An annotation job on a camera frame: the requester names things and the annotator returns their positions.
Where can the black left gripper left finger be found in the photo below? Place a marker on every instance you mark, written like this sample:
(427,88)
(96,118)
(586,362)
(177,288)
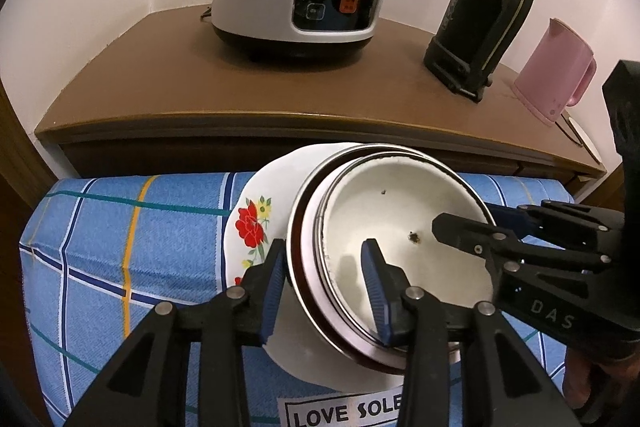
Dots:
(145,381)

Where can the red flower white plate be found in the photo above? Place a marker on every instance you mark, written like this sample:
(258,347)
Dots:
(259,217)

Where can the pink electric kettle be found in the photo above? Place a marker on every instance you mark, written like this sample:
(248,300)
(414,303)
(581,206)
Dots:
(557,74)

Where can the cream enamel bowl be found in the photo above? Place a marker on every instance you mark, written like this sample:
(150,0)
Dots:
(394,201)

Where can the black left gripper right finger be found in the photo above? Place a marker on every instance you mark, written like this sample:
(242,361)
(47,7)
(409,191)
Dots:
(503,383)

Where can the person's right hand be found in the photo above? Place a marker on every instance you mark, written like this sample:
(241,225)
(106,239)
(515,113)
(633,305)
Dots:
(576,386)

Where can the brown wooden cabinet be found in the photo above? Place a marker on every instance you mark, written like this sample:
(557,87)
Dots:
(169,95)

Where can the blue checked tablecloth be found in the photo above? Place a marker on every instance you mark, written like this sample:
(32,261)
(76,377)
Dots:
(97,254)

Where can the stainless steel bowl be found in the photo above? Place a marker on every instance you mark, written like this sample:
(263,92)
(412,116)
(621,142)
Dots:
(309,276)

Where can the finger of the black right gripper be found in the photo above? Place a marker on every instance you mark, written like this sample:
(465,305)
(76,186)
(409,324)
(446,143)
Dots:
(494,245)
(516,220)

